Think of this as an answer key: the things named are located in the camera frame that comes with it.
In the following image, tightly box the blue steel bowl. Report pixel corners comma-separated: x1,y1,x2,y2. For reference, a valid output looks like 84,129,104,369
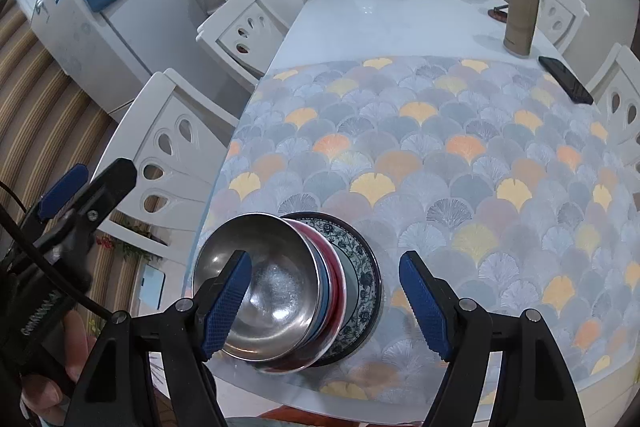
193,213,326,363

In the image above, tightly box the blue floral ceramic plate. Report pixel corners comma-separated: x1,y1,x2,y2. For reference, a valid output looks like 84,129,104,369
286,211,383,367

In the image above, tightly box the red steel bowl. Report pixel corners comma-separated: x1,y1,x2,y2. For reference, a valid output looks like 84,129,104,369
254,218,347,374

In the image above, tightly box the left hand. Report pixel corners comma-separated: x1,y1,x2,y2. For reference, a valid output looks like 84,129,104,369
19,308,99,425

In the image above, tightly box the white chair near left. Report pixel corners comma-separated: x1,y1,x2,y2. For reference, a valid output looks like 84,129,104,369
96,68,239,265

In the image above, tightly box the white chair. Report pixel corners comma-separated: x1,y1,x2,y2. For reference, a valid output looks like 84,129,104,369
587,43,640,170
196,0,290,92
96,68,239,265
491,0,590,56

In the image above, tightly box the orange trousers leg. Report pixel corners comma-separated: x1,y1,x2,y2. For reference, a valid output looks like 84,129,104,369
259,403,396,427

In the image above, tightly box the white refrigerator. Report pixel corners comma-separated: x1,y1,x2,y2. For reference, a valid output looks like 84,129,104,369
12,0,212,118

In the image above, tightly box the fan pattern table mat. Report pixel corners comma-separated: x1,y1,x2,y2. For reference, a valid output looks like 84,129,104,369
204,56,639,405

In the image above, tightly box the white chair far left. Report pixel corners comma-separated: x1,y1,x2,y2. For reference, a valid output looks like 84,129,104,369
196,0,290,92

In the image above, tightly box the black smartphone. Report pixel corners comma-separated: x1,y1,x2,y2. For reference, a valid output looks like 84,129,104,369
538,56,593,105

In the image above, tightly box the white chair near right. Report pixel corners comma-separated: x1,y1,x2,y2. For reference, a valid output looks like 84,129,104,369
587,43,640,170

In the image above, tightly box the tan thermos bottle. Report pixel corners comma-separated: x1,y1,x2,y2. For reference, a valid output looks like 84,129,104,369
503,0,540,56

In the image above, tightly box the round red coaster stand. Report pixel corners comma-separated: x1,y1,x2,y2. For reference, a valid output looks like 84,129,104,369
488,0,509,23

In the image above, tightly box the white chair far right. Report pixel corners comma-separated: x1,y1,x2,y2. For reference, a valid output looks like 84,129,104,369
491,0,590,56

